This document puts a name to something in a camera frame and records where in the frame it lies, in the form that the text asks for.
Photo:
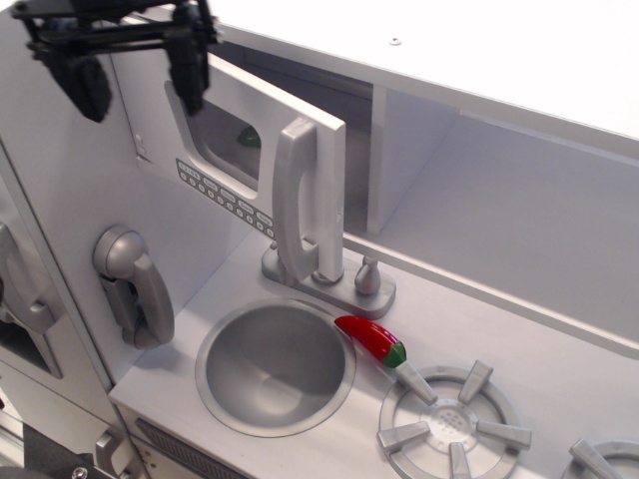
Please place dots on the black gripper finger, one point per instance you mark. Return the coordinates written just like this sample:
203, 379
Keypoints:
84, 81
187, 52

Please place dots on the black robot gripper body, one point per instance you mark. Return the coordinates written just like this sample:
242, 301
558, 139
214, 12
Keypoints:
71, 30

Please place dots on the white microwave door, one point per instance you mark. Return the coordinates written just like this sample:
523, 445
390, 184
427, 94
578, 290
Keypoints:
291, 189

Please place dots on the purple toy eggplant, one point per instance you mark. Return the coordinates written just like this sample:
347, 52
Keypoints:
249, 138

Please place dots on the silver toy faucet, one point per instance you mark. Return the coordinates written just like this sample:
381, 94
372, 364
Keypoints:
363, 289

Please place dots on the white toy kitchen cabinet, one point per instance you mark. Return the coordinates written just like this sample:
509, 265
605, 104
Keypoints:
496, 181

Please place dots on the silver round sink basin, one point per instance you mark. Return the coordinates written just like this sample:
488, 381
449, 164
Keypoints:
275, 368

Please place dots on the red toy chili pepper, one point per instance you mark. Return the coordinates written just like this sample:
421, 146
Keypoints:
377, 340

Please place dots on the silver stove burner grate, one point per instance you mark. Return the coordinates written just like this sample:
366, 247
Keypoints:
467, 429

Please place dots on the silver toy wall phone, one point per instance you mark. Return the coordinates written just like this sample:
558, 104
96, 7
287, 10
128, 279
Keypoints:
134, 288

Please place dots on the silver fridge door handle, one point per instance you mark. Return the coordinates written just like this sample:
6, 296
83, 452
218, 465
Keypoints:
29, 297

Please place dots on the silver oven door handle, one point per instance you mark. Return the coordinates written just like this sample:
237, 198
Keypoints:
112, 456

